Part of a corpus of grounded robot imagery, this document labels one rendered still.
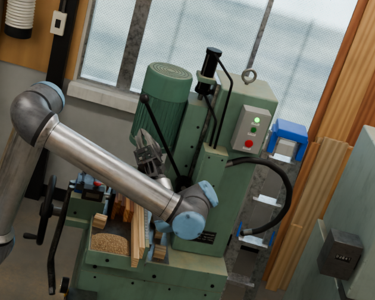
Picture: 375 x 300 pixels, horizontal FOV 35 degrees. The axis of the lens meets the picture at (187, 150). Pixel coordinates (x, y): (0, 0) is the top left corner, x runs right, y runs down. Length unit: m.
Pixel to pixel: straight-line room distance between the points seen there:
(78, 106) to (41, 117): 2.06
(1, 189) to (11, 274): 1.45
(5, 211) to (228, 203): 0.85
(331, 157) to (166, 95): 1.60
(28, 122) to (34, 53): 2.02
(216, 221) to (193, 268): 0.21
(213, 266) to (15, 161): 0.94
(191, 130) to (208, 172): 0.17
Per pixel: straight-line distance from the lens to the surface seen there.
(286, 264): 3.75
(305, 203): 3.61
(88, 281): 2.39
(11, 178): 1.97
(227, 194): 2.32
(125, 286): 2.40
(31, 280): 3.39
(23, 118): 1.73
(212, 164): 2.15
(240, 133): 2.13
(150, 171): 1.91
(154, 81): 2.14
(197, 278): 2.40
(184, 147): 2.24
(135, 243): 2.17
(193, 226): 1.70
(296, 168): 3.13
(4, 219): 2.07
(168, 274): 2.37
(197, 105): 2.18
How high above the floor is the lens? 2.16
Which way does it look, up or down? 24 degrees down
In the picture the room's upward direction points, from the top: 17 degrees clockwise
